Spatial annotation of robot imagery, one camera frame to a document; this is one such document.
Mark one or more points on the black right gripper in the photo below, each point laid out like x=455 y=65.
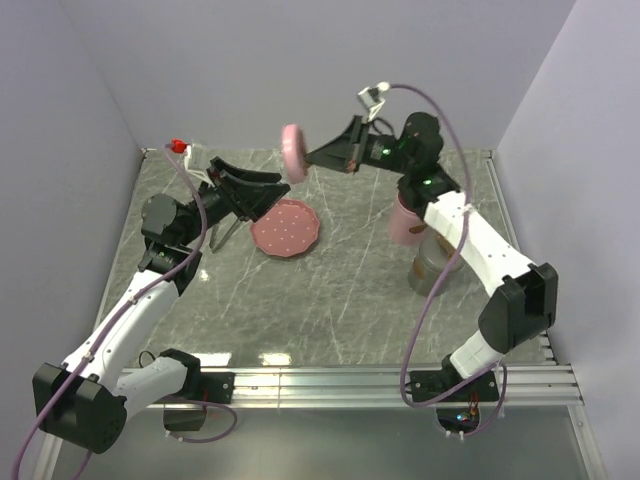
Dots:
x=343 y=153

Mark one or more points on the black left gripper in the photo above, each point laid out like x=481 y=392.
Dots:
x=253 y=200

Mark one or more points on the pink round lid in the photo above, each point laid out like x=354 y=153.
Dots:
x=293 y=149

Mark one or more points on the steel serving tongs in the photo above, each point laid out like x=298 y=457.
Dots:
x=218 y=240

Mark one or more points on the pink scalloped plate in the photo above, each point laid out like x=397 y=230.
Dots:
x=289 y=229

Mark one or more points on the grey round lid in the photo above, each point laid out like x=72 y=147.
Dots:
x=435 y=251

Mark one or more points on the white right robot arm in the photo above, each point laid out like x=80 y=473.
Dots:
x=522 y=295

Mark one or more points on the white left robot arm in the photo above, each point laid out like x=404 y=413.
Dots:
x=87 y=400

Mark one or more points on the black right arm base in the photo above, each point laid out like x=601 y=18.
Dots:
x=423 y=385

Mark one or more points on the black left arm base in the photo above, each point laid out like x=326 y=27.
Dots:
x=216 y=387

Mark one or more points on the pink tall canister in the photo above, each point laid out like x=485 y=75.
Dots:
x=405 y=228

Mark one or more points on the grey tall canister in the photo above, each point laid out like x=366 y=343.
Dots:
x=424 y=272

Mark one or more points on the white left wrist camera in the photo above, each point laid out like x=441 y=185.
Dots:
x=194 y=158

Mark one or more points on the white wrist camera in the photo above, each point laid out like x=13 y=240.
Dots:
x=194 y=158
x=372 y=98

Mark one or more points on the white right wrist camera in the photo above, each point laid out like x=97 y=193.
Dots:
x=372 y=98

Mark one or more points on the aluminium front rail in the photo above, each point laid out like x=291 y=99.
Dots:
x=378 y=386

